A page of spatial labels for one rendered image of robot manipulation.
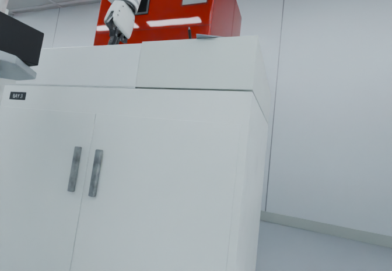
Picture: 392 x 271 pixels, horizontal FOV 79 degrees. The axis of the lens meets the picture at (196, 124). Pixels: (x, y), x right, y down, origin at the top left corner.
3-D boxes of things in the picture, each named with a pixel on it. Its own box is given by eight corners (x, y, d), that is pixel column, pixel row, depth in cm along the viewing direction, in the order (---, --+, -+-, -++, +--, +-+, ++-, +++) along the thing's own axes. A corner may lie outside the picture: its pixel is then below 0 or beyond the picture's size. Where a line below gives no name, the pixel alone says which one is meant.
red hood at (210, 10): (150, 83, 228) (158, 24, 235) (234, 85, 199) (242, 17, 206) (91, 50, 158) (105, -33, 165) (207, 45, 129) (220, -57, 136)
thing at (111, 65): (38, 90, 101) (44, 58, 102) (151, 94, 81) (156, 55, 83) (14, 84, 92) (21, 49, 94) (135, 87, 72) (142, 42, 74)
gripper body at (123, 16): (125, 17, 94) (117, 41, 91) (109, -4, 85) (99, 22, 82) (142, 16, 92) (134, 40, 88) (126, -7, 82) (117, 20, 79)
